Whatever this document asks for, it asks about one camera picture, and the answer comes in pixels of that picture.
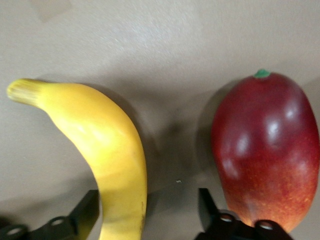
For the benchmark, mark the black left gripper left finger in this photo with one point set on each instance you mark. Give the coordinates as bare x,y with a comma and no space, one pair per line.
75,222

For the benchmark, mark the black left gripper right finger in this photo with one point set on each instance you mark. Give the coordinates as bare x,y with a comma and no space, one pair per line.
212,225

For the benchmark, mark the yellow banana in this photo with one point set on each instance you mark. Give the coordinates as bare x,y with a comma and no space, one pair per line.
105,140

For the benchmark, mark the red orange mango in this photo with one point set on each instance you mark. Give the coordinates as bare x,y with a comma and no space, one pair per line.
265,150

